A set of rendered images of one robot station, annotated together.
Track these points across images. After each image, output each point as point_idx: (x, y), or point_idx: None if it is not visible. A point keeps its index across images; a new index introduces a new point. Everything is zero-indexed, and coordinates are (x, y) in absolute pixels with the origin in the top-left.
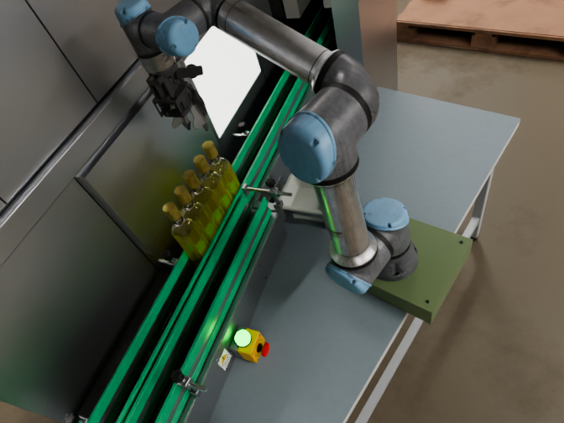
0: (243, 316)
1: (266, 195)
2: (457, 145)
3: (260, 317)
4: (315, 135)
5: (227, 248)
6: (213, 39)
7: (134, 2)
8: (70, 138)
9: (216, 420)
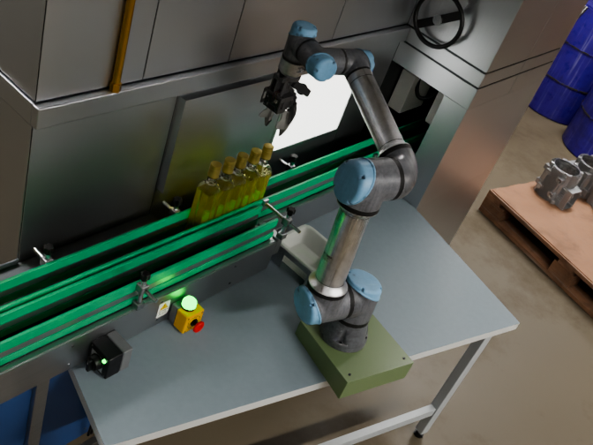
0: (196, 293)
1: None
2: (454, 305)
3: (204, 308)
4: (365, 174)
5: (221, 233)
6: None
7: (310, 28)
8: (198, 71)
9: None
